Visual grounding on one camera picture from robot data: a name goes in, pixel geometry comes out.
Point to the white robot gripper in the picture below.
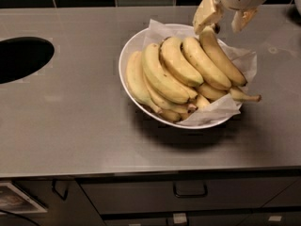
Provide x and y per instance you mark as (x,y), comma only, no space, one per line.
(209,12)

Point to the rightmost top yellow banana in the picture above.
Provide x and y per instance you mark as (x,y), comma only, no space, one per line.
(214,51)

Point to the short yellow banana middle right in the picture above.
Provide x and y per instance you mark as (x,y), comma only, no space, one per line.
(210,92)

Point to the small banana with stem right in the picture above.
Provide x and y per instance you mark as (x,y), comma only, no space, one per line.
(238,95)

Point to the small yellow banana centre bottom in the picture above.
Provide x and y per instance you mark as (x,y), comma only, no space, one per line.
(201,101)

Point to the small yellow banana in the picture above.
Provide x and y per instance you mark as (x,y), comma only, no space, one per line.
(201,101)
(170,115)

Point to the white ceramic bowl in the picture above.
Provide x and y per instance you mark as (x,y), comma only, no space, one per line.
(135,43)

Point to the lower yellow banana under stack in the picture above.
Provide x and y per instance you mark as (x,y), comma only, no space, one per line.
(165,103)

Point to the leftmost yellow banana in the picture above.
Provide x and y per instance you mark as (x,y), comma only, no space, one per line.
(135,82)

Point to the white paper liner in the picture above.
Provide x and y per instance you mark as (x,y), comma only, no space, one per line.
(224,108)

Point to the grey drawer front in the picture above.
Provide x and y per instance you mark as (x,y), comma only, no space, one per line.
(223,194)

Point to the white label lower right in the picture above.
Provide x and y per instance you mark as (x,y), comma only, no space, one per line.
(275,219)

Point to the white label lower drawer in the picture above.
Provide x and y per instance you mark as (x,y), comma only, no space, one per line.
(180,219)

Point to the black round sink hole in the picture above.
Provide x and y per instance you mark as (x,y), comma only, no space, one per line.
(20,57)

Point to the grey cabinet door left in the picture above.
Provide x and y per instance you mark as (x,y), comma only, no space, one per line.
(77,210)

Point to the black drawer handle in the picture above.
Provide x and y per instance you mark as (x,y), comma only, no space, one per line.
(189,190)

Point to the black cabinet door handle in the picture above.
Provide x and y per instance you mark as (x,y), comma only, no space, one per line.
(60,188)

